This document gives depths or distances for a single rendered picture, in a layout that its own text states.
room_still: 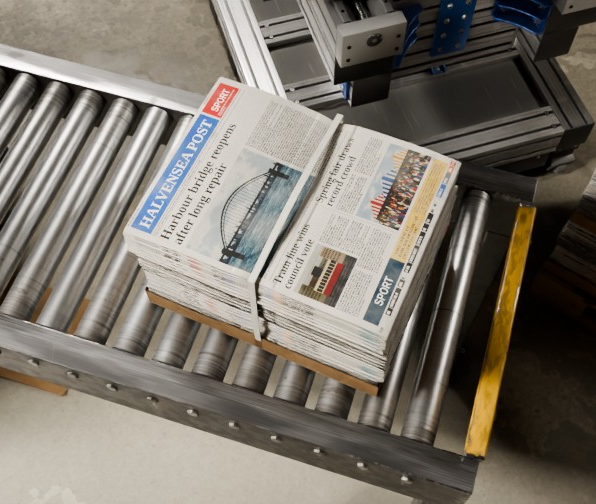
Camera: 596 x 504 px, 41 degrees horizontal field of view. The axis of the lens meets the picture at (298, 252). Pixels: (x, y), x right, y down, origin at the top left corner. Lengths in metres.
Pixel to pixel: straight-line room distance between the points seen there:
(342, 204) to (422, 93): 1.24
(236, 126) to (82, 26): 1.71
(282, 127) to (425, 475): 0.52
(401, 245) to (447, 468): 0.33
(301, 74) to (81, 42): 0.80
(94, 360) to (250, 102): 0.45
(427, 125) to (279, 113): 1.10
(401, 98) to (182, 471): 1.13
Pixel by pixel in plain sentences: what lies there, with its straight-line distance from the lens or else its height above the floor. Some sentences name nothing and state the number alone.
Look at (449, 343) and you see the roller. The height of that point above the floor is 0.80.
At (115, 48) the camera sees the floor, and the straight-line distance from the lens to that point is 2.71.
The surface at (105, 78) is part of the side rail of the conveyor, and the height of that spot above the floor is 0.80.
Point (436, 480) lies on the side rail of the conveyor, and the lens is 1.18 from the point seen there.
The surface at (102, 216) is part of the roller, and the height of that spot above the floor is 0.80.
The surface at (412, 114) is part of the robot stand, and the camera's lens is 2.23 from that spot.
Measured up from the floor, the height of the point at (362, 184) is 1.03.
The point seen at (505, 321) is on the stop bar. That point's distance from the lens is 1.26.
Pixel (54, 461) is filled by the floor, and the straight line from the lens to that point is 2.08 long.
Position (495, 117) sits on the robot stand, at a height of 0.21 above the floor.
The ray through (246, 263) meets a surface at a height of 1.03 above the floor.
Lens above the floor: 1.93
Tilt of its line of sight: 61 degrees down
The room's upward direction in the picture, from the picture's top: straight up
